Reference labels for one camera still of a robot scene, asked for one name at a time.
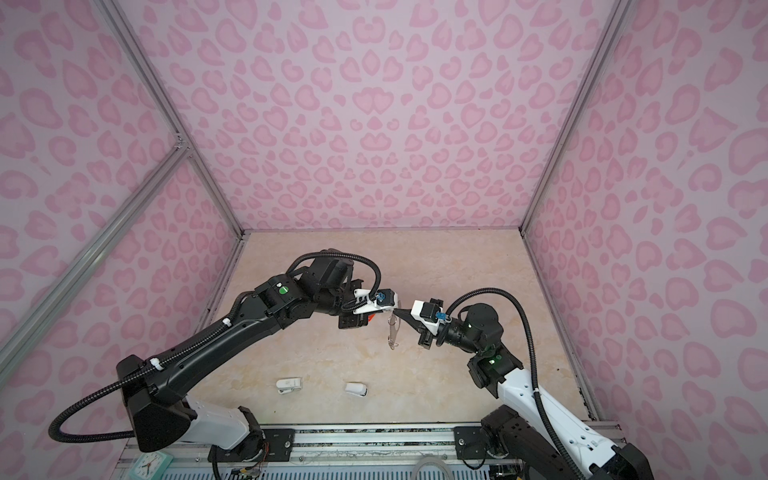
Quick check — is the silver carabiner keyring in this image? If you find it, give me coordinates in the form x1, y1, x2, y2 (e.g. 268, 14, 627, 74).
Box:
387, 313, 401, 350

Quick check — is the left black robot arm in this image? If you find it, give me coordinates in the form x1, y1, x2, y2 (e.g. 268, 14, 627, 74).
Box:
116, 249, 381, 452

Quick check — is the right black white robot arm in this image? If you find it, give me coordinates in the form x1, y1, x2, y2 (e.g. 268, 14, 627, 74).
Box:
393, 301, 654, 479

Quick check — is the right white key tag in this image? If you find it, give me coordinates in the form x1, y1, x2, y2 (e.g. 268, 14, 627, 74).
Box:
344, 382, 368, 397

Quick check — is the white key tag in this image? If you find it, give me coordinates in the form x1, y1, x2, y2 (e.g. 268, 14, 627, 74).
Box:
344, 382, 368, 397
275, 377, 303, 395

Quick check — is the left white key tag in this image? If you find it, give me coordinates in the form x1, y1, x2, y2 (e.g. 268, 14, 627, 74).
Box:
275, 377, 303, 395

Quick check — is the clear plastic tube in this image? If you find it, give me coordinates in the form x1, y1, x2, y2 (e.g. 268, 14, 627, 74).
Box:
410, 454, 456, 480

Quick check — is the small green clock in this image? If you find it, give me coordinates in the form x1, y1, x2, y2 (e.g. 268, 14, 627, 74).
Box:
129, 451, 174, 480

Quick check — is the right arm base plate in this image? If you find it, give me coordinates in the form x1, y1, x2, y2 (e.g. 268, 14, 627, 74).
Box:
453, 425, 493, 463

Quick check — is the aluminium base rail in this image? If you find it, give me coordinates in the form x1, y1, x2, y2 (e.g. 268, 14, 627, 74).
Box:
110, 421, 640, 480

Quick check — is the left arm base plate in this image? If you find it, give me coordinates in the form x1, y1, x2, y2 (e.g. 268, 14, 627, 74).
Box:
207, 428, 296, 463

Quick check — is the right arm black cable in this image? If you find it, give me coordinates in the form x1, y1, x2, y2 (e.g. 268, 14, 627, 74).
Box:
445, 287, 583, 480

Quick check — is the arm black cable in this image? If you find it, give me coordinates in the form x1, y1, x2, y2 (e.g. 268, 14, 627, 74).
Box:
47, 251, 383, 444
445, 287, 583, 480

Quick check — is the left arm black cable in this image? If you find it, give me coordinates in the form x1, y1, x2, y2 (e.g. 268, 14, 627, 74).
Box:
47, 251, 383, 444

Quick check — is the diagonal aluminium frame bar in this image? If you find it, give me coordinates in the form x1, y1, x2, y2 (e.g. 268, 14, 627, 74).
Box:
1, 141, 189, 385

